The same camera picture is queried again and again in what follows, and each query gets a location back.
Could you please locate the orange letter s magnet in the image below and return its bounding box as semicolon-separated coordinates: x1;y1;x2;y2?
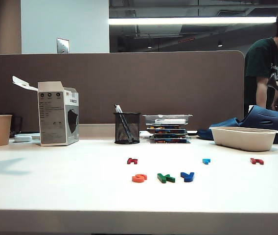
132;173;148;183

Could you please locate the green letter k magnet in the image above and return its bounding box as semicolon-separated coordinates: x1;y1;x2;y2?
157;173;176;184

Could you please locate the dark blue letter y magnet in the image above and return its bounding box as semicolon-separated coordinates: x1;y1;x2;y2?
180;172;195;183

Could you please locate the letter magnet package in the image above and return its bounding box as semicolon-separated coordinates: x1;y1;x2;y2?
151;134;188;139
145;124;188;130
150;129;189;135

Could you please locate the black mesh pen holder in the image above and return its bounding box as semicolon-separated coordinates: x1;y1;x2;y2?
113;112;141;145

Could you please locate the black white pen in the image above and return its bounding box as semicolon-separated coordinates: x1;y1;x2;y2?
114;104;134;142

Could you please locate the white slim box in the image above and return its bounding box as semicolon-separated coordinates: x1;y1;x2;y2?
155;118;186;124

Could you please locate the brown desk partition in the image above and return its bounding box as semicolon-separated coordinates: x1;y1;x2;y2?
0;50;245;133

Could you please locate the teal flat board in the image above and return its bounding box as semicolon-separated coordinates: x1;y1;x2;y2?
149;138;191;144

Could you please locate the white grey mask box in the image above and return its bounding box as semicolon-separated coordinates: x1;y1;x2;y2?
12;75;80;147

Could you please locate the long ceiling light strip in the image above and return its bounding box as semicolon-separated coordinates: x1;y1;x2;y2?
108;16;277;25

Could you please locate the white oval paper tray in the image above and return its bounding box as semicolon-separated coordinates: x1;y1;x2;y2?
209;126;278;152

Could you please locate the blue foam clog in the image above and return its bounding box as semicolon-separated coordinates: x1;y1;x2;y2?
240;104;278;133

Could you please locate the dark glass jar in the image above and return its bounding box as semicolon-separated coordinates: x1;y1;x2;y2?
11;116;23;138

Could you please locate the person in green shirt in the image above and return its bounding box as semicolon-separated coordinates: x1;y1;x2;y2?
243;4;278;118

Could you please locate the silver wall plate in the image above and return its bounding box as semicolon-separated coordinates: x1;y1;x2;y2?
56;38;70;54

